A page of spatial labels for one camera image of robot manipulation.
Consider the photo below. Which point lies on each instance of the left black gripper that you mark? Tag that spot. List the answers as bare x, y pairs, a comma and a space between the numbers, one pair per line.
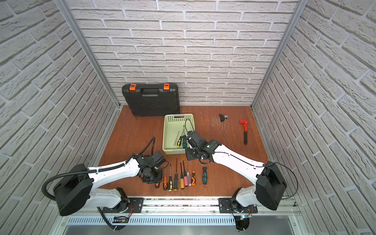
151, 176

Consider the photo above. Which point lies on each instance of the orange black stubby screwdriver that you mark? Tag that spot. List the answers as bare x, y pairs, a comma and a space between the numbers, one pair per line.
193, 176

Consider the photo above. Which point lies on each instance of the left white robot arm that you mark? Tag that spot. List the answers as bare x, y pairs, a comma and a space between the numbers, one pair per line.
82, 186

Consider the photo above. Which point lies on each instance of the black yellow handle screwdriver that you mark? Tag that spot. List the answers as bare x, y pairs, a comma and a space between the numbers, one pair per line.
179, 139

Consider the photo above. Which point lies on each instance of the green handle screwdriver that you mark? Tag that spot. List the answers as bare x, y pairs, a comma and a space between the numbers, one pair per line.
204, 175
184, 141

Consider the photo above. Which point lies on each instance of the aluminium rail frame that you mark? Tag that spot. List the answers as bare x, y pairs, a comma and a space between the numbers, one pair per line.
177, 215

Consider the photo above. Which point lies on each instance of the pink handle screwdriver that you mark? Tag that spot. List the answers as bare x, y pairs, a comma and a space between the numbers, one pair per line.
185, 177

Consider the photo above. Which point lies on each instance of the clear short screwdriver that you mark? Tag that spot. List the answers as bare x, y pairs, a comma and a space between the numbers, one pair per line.
188, 176

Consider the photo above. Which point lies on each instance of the long black handle screwdriver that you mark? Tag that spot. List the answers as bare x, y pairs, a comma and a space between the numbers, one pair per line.
175, 181

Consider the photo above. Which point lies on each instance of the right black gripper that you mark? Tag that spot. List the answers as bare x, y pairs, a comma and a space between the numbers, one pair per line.
188, 151

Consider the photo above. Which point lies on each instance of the black yellow small screwdriver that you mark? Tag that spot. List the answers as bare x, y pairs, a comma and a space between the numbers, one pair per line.
170, 183

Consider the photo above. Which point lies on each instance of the black plastic tool case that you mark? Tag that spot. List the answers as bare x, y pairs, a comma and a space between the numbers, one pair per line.
152, 100

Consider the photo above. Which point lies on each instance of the red pipe wrench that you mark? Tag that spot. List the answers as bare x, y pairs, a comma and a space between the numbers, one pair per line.
244, 123

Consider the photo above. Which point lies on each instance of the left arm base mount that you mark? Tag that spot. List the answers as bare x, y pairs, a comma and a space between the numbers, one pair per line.
126, 205

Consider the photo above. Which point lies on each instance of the small orange handle screwdriver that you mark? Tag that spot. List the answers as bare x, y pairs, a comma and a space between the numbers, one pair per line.
165, 181

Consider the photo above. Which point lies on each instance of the light green plastic bin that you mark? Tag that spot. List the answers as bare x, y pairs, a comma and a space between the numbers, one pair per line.
176, 126

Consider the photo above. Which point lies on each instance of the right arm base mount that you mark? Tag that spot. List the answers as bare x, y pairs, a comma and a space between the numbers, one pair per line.
229, 205

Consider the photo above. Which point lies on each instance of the small black metal part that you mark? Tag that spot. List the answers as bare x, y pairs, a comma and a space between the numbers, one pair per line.
223, 117

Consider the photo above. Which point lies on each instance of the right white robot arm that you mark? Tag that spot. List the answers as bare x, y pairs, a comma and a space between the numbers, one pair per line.
268, 183

